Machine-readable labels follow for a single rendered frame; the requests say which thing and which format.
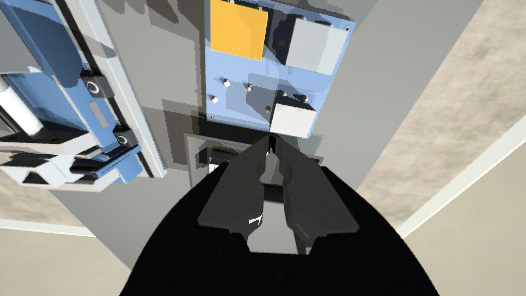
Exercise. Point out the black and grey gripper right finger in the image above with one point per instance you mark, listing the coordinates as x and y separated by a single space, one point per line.
320 204

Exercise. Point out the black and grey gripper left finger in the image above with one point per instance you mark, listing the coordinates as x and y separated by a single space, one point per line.
229 199

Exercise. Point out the white rectangular block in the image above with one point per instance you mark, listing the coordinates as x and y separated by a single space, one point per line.
291 118

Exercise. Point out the yellow brass block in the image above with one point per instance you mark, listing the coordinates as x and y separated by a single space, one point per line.
238 29

